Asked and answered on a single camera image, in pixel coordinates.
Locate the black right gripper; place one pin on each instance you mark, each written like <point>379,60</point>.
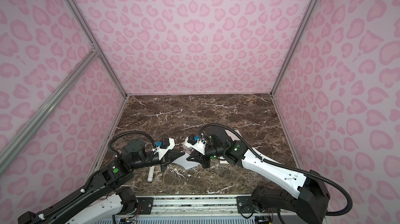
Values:
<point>197,157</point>

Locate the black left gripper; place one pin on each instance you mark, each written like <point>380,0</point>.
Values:
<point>170,159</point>

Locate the green floral letter paper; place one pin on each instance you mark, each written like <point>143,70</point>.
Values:
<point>184,161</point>

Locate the cream white envelope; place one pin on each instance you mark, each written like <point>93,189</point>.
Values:
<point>234,150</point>

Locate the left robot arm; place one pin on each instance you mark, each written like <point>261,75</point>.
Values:
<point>133,156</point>

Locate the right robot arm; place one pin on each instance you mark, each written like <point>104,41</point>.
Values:
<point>301,193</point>

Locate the white glue stick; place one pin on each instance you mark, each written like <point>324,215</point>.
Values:
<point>151,174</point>

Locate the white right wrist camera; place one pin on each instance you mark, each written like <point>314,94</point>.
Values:
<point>194,142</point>

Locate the metal base rail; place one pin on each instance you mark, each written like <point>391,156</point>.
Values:
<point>195,209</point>

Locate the aluminium diagonal frame bar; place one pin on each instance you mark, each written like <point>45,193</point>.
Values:
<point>21,139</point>

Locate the aluminium corner frame post left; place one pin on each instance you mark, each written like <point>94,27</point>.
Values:
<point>88,32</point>

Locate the aluminium corner frame post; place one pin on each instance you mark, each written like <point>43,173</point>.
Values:
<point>305,19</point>
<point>88,32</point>

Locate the aluminium corner frame post right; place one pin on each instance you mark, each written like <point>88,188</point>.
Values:
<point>305,19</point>

